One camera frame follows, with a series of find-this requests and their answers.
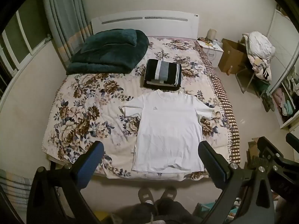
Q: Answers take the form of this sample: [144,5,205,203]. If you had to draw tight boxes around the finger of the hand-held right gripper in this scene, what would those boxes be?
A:
[257,136,299,169]
[285,133,299,146]

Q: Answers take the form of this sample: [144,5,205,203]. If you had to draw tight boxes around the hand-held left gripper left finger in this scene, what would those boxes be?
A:
[27,141,105,224]

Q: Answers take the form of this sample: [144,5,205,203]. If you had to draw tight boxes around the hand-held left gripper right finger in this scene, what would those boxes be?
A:
[197,141,275,224]

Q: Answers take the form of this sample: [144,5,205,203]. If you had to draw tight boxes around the white t-shirt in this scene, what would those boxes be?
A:
[119,89,216,172]

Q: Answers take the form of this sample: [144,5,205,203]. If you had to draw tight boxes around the stack of folded dark clothes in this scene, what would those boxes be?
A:
[143,59,183,89]

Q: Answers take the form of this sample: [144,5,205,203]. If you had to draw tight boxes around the pile of light clothes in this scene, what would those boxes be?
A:
[242,31,276,81]

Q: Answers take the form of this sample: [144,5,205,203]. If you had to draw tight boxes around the small open cardboard box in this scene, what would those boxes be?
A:
[247,137,260,169]

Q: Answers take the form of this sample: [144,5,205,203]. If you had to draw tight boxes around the pair of green slippers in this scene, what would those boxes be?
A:
[263,95,276,113]

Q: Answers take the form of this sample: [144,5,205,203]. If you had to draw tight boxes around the person's grey right slipper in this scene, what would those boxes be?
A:
[161,186,178,201]

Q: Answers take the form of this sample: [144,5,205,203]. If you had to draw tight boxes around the bed with floral sheet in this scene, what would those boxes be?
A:
[42,36,241,182]

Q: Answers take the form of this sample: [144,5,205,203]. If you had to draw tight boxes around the person's legs in dark pants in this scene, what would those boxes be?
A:
[110,198,202,224]

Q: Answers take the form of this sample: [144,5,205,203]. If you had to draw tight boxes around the metal folding chair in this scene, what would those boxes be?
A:
[235,63,271,97]

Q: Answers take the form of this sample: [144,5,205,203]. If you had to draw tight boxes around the striped folded bedding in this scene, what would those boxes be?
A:
[0,169,33,197]

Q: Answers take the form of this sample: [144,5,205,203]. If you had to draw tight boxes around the white wardrobe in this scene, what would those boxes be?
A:
[266,9,299,129]

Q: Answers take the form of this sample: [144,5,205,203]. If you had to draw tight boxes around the brown cardboard box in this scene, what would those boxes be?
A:
[218,38,248,74]

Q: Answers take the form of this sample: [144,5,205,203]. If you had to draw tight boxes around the white nightstand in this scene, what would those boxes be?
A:
[196,38,224,68]

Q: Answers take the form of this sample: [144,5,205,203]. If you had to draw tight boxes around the dark green folded blanket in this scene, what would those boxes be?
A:
[66,29,149,75]

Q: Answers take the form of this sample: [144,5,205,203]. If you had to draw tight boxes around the dark green pillow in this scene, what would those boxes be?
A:
[79,29,138,53]

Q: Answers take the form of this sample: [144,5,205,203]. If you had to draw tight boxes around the white headboard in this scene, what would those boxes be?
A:
[91,10,199,40]

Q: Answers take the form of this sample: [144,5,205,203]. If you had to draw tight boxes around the pale green curtain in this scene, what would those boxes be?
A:
[41,0,93,61]

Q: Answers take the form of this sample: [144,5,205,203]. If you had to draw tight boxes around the window with white frame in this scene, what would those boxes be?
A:
[0,2,52,76]

